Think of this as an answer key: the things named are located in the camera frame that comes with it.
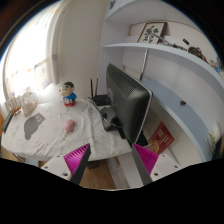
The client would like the grey mouse pad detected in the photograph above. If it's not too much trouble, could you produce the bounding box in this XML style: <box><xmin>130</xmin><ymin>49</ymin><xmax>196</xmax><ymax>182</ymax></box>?
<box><xmin>24</xmin><ymin>113</ymin><xmax>45</xmax><ymax>140</ymax></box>

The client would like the black computer monitor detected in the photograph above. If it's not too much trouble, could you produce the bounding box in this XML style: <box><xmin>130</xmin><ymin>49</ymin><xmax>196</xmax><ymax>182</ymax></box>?
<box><xmin>100</xmin><ymin>64</ymin><xmax>153</xmax><ymax>144</ymax></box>

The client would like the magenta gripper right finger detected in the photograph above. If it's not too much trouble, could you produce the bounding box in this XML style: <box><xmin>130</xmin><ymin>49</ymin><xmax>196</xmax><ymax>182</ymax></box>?
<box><xmin>131</xmin><ymin>143</ymin><xmax>183</xmax><ymax>186</ymax></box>

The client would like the pink computer mouse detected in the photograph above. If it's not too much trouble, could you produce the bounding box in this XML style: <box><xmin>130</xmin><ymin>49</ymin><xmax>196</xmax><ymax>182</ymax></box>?
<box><xmin>64</xmin><ymin>119</ymin><xmax>75</xmax><ymax>132</ymax></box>

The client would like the white window curtain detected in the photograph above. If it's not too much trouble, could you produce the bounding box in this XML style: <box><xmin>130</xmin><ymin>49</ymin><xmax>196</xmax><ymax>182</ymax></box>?
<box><xmin>46</xmin><ymin>0</ymin><xmax>70</xmax><ymax>84</ymax></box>

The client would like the cartoon boy figurine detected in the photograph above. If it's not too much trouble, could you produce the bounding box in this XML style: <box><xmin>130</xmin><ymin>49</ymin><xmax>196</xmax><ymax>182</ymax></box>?
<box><xmin>60</xmin><ymin>81</ymin><xmax>77</xmax><ymax>106</ymax></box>

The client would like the white shelf unit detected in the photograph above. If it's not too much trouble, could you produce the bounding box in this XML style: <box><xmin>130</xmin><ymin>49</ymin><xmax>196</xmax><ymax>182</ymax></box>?
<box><xmin>98</xmin><ymin>0</ymin><xmax>224</xmax><ymax>162</ymax></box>

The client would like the black wifi router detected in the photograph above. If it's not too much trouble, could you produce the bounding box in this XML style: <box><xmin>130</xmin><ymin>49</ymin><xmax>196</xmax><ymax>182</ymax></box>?
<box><xmin>90</xmin><ymin>82</ymin><xmax>111</xmax><ymax>106</ymax></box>

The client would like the white patterned tablecloth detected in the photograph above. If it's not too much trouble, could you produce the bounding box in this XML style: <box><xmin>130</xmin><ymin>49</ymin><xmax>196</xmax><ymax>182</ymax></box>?
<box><xmin>2</xmin><ymin>99</ymin><xmax>130</xmax><ymax>161</ymax></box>

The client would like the red book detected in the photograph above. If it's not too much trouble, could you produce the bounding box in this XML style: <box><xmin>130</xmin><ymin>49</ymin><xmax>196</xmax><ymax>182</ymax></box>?
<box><xmin>148</xmin><ymin>122</ymin><xmax>174</xmax><ymax>154</ymax></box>

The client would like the framed calligraphy picture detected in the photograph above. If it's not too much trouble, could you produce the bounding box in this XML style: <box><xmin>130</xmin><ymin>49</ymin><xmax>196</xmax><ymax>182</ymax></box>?
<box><xmin>138</xmin><ymin>22</ymin><xmax>167</xmax><ymax>44</ymax></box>

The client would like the clear plastic bag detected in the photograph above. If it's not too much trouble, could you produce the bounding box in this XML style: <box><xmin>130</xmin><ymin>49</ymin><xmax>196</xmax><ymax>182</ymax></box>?
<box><xmin>21</xmin><ymin>91</ymin><xmax>38</xmax><ymax>117</ymax></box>

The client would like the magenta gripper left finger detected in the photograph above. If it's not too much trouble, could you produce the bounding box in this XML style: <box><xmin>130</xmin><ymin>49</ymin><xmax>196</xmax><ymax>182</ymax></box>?
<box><xmin>40</xmin><ymin>143</ymin><xmax>92</xmax><ymax>186</ymax></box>

